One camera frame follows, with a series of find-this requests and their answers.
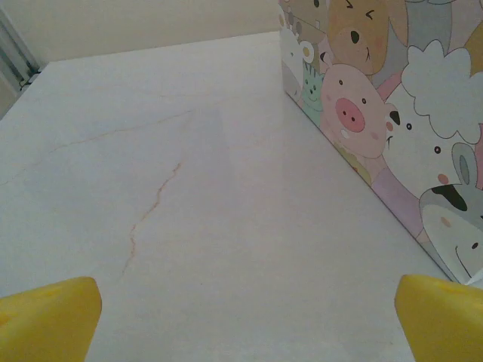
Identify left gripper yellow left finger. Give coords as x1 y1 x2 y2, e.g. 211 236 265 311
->
0 277 103 362

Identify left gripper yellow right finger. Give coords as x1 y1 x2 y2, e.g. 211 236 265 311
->
394 274 483 362

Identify white cartoon animal paper bag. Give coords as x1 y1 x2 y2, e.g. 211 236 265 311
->
278 0 483 287

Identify aluminium frame post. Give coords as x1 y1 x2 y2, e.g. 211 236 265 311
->
0 7 41 90

